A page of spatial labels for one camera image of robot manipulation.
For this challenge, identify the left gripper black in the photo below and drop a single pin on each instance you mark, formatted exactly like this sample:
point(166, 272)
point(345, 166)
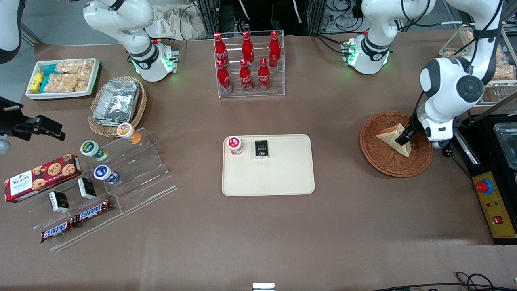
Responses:
point(412, 125)

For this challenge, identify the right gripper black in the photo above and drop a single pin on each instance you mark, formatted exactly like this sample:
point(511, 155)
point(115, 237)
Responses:
point(12, 121)

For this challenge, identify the plastic triangle sandwich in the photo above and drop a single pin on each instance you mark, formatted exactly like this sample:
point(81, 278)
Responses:
point(391, 139)

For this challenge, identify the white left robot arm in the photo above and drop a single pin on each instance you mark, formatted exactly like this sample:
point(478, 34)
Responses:
point(452, 85)

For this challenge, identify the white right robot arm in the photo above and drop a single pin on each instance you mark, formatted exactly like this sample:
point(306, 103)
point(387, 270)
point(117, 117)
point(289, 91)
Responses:
point(121, 20)

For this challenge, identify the brown round wicker basket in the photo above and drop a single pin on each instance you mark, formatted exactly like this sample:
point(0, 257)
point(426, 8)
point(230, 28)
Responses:
point(381, 161)

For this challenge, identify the tan oval wicker basket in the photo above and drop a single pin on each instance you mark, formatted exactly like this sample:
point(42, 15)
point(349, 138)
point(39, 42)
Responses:
point(101, 129)

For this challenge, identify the beige plastic tray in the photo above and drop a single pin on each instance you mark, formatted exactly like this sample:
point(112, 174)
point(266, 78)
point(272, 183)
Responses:
point(278, 173)

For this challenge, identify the teal snack pack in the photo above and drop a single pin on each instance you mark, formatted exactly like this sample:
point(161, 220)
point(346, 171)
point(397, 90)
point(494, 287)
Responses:
point(44, 84)
point(50, 70)

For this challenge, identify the clear rice cracker bag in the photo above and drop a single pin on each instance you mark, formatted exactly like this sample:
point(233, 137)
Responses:
point(66, 83)
point(76, 66)

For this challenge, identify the green lid yogurt cup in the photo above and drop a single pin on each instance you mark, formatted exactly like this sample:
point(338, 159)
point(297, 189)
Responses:
point(92, 149)

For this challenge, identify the yellow snack pack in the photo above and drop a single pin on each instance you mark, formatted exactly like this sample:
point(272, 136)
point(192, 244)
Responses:
point(36, 82)

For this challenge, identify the red Walkers cookie box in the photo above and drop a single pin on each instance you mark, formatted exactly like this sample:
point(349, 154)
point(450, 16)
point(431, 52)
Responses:
point(40, 178)

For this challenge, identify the white rectangular snack bin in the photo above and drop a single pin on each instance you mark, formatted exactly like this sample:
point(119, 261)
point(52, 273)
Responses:
point(95, 76)

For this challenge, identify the small black snack box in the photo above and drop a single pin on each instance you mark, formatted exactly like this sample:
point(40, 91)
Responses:
point(59, 201)
point(87, 188)
point(262, 149)

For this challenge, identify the silver foil container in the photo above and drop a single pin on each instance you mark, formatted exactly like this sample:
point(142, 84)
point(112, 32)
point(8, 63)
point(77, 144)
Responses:
point(117, 103)

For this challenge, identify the blue lid yogurt cup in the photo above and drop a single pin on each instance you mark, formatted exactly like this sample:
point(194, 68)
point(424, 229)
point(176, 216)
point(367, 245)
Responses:
point(104, 173)

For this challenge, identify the orange lid yogurt cup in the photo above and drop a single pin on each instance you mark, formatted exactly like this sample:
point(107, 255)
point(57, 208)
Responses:
point(127, 131)

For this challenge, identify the black countertop appliance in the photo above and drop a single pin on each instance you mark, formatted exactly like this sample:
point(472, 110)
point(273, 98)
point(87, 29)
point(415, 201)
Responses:
point(484, 149)

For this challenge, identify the Snickers chocolate bar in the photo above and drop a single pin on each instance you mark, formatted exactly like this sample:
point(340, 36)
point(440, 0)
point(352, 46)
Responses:
point(58, 230)
point(93, 210)

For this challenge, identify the clear plastic container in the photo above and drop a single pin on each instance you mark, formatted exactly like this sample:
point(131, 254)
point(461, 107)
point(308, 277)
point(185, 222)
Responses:
point(508, 141)

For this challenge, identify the clear acrylic stepped shelf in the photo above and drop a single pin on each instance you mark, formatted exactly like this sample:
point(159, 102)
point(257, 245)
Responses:
point(141, 178)

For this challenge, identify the yellow emergency stop control box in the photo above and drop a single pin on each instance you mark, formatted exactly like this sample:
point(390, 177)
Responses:
point(494, 210)

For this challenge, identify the bagged rice cracker snacks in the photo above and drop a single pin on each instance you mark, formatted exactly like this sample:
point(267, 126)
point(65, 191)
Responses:
point(505, 70)

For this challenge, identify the clear acrylic bottle rack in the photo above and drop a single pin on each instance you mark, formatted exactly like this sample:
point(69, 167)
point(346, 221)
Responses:
point(278, 81)

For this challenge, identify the red cola bottle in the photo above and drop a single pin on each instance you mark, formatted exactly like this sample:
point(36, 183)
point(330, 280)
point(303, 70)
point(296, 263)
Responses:
point(263, 76)
point(274, 48)
point(220, 49)
point(247, 47)
point(223, 77)
point(245, 76)

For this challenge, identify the crumpled beige cloth bag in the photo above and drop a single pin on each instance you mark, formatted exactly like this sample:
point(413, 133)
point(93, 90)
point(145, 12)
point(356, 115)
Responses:
point(169, 22)

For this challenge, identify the red lid yogurt cup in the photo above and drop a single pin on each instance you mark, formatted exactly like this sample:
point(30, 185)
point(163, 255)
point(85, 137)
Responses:
point(234, 145)

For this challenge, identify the small white device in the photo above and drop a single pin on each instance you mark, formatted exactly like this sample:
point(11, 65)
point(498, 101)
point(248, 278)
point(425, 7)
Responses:
point(263, 286)

